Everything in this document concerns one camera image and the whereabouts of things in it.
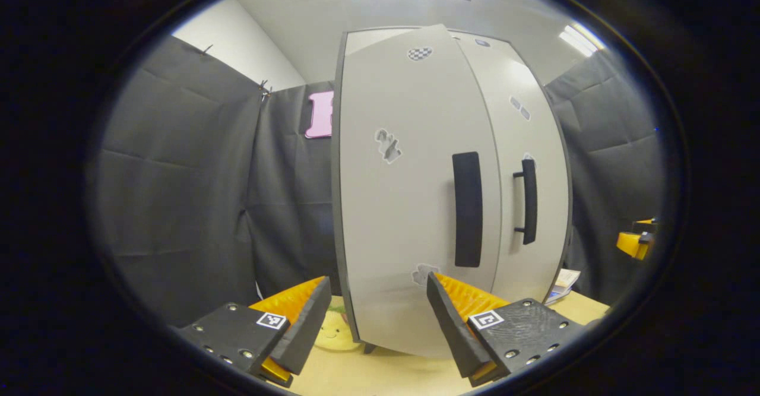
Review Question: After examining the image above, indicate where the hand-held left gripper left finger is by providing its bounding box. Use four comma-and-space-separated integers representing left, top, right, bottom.
178, 276, 333, 388

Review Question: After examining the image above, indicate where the grey shoe cabinet door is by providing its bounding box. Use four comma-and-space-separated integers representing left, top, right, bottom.
331, 24, 502, 359
448, 31, 572, 305

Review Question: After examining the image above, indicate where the yellow plush toy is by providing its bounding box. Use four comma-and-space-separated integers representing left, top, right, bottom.
313, 306, 361, 352

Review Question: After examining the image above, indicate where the black door handle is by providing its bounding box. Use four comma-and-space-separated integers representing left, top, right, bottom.
452, 151, 483, 268
513, 159, 539, 246

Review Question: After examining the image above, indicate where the grey shoe cabinet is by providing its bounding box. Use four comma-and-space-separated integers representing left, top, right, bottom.
331, 24, 574, 359

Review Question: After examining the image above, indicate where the beige cover book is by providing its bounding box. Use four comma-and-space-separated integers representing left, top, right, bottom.
554, 268, 581, 294

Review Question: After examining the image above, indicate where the black backdrop cloth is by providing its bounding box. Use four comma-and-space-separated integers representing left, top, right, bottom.
89, 35, 666, 325

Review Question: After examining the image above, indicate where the small ceiling light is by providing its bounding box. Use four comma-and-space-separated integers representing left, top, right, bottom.
558, 23, 606, 57

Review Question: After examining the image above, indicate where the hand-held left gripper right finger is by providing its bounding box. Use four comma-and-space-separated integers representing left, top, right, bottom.
426, 271, 585, 388

